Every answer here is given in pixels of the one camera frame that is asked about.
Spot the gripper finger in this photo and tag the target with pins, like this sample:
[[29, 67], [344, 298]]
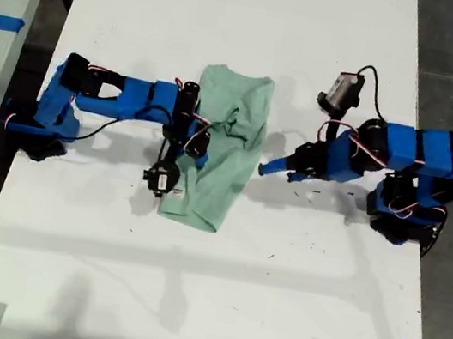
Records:
[[277, 165], [297, 177], [198, 161]]

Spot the pale green T-shirt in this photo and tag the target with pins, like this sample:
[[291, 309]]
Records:
[[218, 168]]

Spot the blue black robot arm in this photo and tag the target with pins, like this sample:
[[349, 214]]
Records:
[[134, 97], [429, 151]]

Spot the black camera box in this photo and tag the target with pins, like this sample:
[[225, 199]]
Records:
[[341, 91], [162, 178]]

